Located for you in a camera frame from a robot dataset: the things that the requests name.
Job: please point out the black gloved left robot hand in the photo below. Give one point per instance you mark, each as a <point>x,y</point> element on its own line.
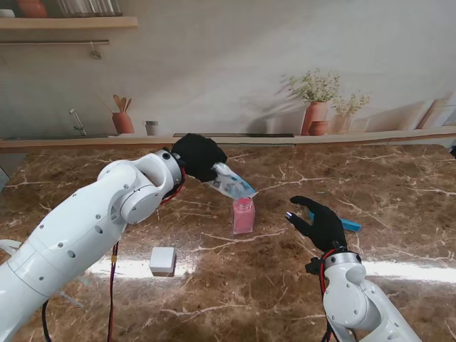
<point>201,156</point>

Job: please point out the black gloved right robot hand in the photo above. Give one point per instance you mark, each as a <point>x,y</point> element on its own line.
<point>322,224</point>

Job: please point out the blue plastic bag clip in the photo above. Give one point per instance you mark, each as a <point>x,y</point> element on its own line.
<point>347,223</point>

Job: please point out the white blue printed salt bag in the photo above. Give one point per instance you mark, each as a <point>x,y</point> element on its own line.
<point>231,183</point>

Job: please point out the clear bottle with pink seasoning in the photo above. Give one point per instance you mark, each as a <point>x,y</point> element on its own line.
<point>244,215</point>

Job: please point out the white square bottle cap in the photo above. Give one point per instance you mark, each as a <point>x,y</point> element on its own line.
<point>162,261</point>

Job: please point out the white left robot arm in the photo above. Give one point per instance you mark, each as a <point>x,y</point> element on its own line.
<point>82,231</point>

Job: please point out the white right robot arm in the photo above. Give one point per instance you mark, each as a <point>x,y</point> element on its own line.
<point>360,303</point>

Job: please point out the printed kitchen backdrop banner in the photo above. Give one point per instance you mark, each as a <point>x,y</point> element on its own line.
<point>213,71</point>

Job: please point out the pale blue box at table edge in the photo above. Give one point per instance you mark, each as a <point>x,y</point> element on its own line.
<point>2,178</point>

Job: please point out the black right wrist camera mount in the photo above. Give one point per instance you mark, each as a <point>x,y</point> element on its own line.
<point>315,266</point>

